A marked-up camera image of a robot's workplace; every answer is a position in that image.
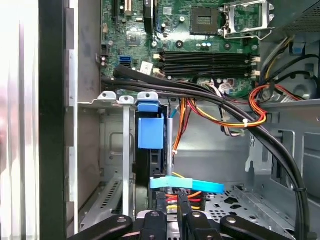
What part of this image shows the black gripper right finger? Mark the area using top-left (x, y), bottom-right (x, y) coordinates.
top-left (177, 193), bottom-right (296, 240)

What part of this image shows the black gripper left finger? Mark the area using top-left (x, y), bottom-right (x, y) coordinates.
top-left (67, 194), bottom-right (168, 240)

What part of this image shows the blue data wire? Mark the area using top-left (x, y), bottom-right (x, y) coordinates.
top-left (149, 175), bottom-right (225, 195)

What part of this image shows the hard disk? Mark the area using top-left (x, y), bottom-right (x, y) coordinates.
top-left (134, 98), bottom-right (173, 216)

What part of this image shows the orange power wire black plug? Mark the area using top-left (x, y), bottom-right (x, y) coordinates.
top-left (163, 97), bottom-right (206, 216)

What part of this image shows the grey metal disk bay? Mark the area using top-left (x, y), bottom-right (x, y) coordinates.
top-left (77, 91), bottom-right (176, 226)

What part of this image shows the grey metal drive cage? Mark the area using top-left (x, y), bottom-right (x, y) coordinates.
top-left (246, 99), bottom-right (320, 226)

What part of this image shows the black PC case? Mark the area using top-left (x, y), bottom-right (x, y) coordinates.
top-left (38, 0), bottom-right (320, 240)

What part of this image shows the black RAM slot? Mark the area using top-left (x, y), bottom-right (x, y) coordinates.
top-left (152, 54), bottom-right (261, 65)
top-left (159, 50), bottom-right (253, 59)
top-left (152, 67), bottom-right (261, 79)
top-left (159, 62), bottom-right (253, 72)

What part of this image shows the green motherboard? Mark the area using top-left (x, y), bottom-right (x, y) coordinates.
top-left (101, 0), bottom-right (261, 100)

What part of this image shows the metal locking lever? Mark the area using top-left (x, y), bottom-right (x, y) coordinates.
top-left (223, 27), bottom-right (274, 41)

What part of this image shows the CPU socket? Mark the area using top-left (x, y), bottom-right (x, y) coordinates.
top-left (191, 6), bottom-right (221, 36)

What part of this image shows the metal socket cover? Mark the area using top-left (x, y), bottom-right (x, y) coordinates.
top-left (219, 0), bottom-right (275, 41)

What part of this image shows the orange red wire bundle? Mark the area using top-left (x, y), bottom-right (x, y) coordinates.
top-left (194, 84), bottom-right (303, 130)

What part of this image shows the black cable bundle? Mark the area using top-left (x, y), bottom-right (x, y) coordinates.
top-left (101, 63), bottom-right (311, 240)

